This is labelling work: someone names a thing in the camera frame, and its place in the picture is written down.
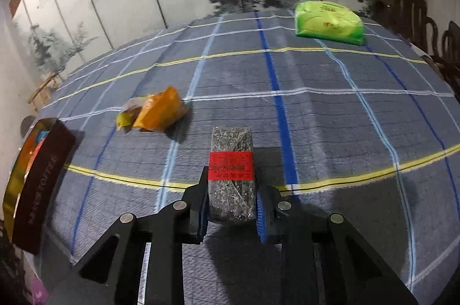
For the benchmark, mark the blue plaid tablecloth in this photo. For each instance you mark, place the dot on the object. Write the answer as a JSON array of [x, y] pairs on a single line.
[[368, 131]]

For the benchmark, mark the dark sesame bar red label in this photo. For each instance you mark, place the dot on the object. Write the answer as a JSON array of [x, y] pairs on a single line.
[[231, 176]]

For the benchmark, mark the dark wooden chair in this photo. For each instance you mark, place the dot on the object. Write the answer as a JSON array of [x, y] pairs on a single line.
[[450, 56], [409, 19]]

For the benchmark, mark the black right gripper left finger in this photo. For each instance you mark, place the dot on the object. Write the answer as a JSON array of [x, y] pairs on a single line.
[[140, 260]]

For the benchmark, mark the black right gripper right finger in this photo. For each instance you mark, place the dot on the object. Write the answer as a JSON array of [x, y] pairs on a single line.
[[324, 259]]

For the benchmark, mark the bamboo rack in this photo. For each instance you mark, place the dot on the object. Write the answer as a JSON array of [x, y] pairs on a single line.
[[42, 94]]

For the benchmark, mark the gold maroon toffee tin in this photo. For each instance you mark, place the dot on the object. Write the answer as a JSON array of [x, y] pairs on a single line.
[[32, 180]]

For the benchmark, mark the orange yellow snack packet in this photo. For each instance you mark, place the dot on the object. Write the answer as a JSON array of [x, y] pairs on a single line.
[[155, 112]]

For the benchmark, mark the green tissue pack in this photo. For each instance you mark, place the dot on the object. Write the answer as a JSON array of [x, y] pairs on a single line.
[[329, 21]]

